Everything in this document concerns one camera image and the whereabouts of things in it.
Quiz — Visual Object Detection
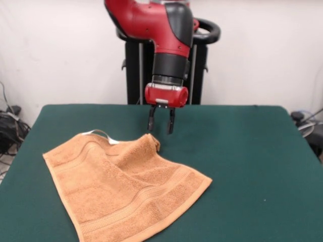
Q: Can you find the grey cable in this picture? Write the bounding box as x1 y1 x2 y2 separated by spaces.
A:
0 80 12 113

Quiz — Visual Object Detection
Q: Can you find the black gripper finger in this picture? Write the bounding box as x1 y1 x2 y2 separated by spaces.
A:
167 107 177 136
147 105 157 132

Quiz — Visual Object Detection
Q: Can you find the black chair base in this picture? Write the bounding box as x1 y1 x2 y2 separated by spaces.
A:
308 131 323 162

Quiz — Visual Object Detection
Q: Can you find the silver round disc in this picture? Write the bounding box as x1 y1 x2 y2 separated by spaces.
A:
297 121 315 138

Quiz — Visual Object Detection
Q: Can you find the orange terry towel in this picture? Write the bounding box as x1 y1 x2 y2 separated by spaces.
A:
42 129 213 242

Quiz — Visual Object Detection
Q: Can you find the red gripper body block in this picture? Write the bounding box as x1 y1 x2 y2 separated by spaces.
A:
144 82 190 109

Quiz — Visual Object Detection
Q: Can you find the dark green table cloth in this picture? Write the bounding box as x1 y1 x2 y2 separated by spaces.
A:
0 103 323 242

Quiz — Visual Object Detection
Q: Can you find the black plug block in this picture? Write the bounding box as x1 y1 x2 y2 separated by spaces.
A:
290 111 306 121

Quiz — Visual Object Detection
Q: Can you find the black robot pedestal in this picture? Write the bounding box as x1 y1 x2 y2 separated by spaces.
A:
116 17 222 105

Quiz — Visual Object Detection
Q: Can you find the blue cable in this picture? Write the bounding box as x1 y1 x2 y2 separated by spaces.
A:
295 108 323 120

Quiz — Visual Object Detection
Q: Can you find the bundle of black cables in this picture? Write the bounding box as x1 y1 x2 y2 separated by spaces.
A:
0 104 32 158

